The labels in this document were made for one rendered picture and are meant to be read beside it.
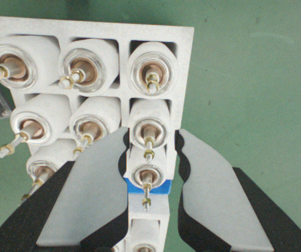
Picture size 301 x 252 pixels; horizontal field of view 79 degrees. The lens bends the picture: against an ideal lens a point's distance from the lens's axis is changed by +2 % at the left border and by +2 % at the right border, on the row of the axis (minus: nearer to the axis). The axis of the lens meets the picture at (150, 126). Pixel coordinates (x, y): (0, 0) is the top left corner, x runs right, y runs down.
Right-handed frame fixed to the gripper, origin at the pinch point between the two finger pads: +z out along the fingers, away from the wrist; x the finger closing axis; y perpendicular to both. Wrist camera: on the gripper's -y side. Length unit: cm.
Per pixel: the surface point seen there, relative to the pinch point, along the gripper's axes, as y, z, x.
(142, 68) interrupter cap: -0.3, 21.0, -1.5
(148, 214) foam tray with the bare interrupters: 48, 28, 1
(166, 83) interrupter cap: 2.0, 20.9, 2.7
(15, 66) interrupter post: 0.3, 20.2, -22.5
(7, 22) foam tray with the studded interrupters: -5.9, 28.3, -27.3
